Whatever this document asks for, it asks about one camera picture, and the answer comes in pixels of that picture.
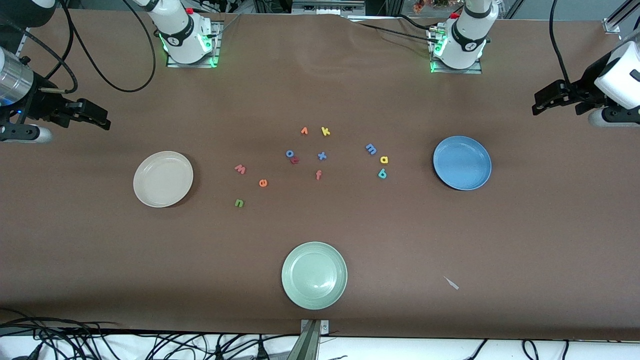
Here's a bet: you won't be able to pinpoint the beige plate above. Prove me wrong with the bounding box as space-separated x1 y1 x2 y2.
133 151 194 208

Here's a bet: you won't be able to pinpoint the blue plate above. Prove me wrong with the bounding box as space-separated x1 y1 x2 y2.
433 135 492 191

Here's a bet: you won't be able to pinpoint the brown table mat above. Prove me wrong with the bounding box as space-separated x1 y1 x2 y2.
0 7 640 342

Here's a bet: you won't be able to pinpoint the orange dried flowers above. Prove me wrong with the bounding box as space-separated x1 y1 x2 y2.
412 0 451 13

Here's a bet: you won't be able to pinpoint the grey metal box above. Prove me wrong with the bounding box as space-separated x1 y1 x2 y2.
291 0 366 15

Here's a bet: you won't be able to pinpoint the pale green plate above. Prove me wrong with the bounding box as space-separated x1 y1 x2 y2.
281 241 348 311

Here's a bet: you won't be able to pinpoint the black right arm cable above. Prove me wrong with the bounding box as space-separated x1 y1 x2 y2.
0 0 157 96

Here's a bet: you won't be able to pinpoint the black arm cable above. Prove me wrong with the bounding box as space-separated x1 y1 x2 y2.
0 0 157 96
548 0 571 85

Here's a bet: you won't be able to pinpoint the aluminium frame profile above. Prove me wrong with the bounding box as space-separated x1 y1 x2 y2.
15 27 32 58
602 0 640 34

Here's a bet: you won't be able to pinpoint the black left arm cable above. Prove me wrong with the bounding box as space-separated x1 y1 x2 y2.
548 0 571 85

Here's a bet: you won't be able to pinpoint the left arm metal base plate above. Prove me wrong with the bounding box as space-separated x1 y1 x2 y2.
429 25 483 75

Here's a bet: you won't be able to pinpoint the black base power cable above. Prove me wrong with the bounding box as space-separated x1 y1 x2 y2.
350 14 441 43

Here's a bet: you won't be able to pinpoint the tangled black cables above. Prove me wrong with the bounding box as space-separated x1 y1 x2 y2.
0 307 301 360

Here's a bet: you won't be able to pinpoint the grey metal camera bracket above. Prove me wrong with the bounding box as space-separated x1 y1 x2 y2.
286 319 330 360

